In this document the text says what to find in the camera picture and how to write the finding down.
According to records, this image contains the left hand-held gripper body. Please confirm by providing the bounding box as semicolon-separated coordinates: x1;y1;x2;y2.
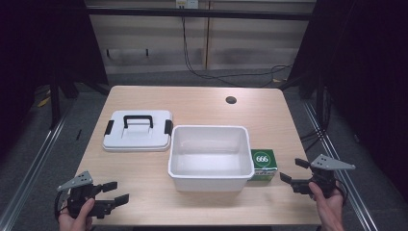
56;170;116;220

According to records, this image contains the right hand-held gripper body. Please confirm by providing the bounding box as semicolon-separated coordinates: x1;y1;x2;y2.
290;153;357;199

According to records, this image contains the person's left hand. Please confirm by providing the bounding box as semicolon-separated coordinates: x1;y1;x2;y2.
57;197;97;231

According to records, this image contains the person's right hand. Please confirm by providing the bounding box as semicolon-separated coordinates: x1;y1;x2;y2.
308;181;346;231

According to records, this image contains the green cardboard box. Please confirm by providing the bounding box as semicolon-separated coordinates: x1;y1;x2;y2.
247;148;279;183

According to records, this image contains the white plastic storage box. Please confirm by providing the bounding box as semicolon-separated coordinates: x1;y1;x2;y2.
167;124;256;193

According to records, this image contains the black metal stand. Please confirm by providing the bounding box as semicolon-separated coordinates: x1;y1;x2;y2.
47;71;80;130

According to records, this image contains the yellow tape strip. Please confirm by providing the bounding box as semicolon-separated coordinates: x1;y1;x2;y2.
36;95;52;109

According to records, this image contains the black curtain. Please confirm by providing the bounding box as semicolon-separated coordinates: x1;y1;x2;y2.
0;0;109;158
288;0;408;196

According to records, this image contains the metal floor rail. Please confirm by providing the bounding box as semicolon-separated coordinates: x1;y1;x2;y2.
0;104;78;231
301;99;381;231

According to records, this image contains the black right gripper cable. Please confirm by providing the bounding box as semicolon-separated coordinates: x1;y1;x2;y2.
334;176;349;207

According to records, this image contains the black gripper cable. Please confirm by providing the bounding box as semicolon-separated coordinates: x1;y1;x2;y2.
54;191;70;223
334;176;349;207

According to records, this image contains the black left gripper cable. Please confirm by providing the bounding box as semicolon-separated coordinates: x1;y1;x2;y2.
54;191;70;223

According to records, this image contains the white lid with black handle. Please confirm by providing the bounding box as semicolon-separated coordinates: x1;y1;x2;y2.
102;109;175;153

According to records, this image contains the long black floor cable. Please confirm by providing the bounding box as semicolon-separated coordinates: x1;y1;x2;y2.
180;15;293;89

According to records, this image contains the black horizontal frame bar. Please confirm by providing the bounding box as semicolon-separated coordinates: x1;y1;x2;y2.
84;7;318;22

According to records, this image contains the white wall outlet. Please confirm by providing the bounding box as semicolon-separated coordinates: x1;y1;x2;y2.
174;0;200;11

